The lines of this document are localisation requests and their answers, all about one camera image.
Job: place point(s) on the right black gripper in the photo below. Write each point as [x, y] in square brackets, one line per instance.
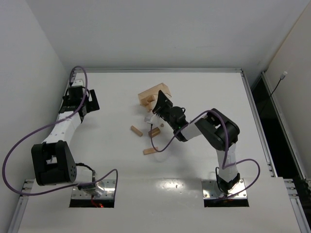
[164, 108]

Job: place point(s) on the dark striped wood block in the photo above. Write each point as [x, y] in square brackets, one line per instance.
[154, 132]

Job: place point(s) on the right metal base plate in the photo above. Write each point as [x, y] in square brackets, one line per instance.
[211, 191]

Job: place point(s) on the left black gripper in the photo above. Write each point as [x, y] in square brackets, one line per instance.
[85, 104]

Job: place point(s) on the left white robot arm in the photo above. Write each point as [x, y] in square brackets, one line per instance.
[52, 159]

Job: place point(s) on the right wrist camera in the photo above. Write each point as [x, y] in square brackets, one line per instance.
[151, 119]

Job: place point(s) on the clear amber plastic box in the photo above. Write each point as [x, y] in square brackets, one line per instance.
[148, 98]

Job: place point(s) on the lower flat wood block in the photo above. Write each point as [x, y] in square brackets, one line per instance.
[150, 151]

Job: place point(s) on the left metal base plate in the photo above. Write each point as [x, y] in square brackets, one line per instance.
[103, 190]

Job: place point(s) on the metal base plate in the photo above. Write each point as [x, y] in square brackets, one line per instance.
[103, 190]
[211, 191]

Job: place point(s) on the light wood block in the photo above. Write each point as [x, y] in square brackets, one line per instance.
[136, 131]

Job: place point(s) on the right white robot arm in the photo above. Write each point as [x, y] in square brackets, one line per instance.
[220, 131]

